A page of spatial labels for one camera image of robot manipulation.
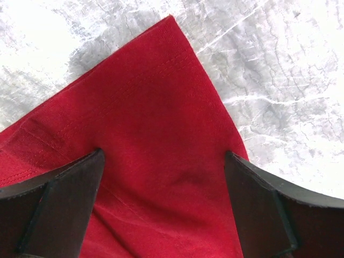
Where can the red t-shirt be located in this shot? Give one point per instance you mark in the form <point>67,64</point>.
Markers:
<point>164,131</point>

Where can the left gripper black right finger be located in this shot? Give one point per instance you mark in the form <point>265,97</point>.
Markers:
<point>277,218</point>

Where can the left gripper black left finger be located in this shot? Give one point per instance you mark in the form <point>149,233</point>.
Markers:
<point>48,215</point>

